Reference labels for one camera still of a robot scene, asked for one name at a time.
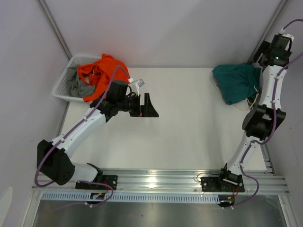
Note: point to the grey shorts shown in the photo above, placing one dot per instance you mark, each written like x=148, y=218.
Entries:
x=75, y=86

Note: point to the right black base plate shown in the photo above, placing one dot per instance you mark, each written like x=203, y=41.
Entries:
x=213, y=185

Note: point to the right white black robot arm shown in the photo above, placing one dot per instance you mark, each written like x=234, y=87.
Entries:
x=265, y=117

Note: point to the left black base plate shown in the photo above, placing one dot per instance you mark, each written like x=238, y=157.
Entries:
x=101, y=182

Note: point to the aluminium corner post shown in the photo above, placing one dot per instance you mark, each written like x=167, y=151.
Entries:
x=54, y=27
x=270, y=25

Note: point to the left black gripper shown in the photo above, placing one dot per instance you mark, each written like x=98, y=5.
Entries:
x=147, y=110

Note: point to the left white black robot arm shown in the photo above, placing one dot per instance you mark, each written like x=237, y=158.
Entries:
x=54, y=157

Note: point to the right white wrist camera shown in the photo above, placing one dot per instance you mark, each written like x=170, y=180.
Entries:
x=288, y=37

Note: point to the teal green shorts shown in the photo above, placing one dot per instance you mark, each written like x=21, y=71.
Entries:
x=237, y=82

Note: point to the orange shorts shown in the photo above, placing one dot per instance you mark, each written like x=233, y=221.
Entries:
x=99, y=73

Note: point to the white plastic basket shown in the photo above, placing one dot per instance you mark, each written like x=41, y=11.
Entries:
x=60, y=90

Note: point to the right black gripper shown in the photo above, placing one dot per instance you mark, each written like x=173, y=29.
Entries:
x=262, y=49

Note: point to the left aluminium corner post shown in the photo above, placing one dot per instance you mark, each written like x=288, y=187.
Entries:
x=54, y=27

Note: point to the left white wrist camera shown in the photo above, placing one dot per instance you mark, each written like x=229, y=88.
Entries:
x=135, y=85

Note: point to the right aluminium corner post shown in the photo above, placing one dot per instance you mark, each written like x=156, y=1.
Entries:
x=270, y=25

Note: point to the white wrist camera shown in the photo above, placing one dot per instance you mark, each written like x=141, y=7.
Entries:
x=135, y=85
x=288, y=37

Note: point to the aluminium table edge rail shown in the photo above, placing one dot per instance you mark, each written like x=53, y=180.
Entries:
x=184, y=181

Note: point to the white slotted cable duct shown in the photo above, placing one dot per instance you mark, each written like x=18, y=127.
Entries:
x=132, y=197

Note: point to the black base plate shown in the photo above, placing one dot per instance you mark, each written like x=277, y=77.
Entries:
x=101, y=182
x=213, y=185

